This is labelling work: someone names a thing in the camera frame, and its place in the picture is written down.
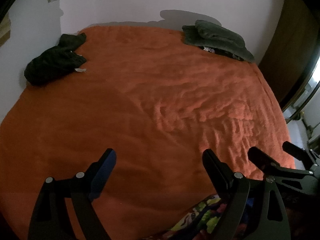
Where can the folded grey-green garment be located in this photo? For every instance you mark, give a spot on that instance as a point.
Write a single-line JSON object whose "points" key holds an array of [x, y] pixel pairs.
{"points": [[192, 36], [217, 31]]}

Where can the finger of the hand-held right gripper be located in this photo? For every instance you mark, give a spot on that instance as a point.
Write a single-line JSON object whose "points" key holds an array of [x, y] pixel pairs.
{"points": [[295, 151], [261, 160]]}

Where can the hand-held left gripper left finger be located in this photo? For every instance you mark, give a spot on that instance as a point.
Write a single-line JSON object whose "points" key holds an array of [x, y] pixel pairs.
{"points": [[107, 170]]}

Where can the black white patterned garment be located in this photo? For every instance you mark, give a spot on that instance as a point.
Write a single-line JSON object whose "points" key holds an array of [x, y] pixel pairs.
{"points": [[220, 51]]}

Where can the olive wall frame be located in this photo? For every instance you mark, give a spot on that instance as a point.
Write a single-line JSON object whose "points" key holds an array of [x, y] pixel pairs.
{"points": [[5, 30]]}

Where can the black sweatpants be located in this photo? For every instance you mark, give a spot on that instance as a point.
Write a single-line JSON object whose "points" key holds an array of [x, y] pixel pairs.
{"points": [[50, 65]]}

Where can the orange fleece blanket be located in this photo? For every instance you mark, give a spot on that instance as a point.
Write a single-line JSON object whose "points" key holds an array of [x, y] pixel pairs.
{"points": [[150, 105]]}

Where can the colourful printed cloth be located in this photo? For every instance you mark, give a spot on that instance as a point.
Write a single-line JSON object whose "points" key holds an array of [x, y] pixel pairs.
{"points": [[200, 217]]}

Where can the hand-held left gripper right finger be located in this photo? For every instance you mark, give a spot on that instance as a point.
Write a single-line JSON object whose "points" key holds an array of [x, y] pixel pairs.
{"points": [[215, 170]]}

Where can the brown wooden wardrobe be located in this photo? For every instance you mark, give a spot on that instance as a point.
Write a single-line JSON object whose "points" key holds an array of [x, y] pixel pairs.
{"points": [[287, 42]]}

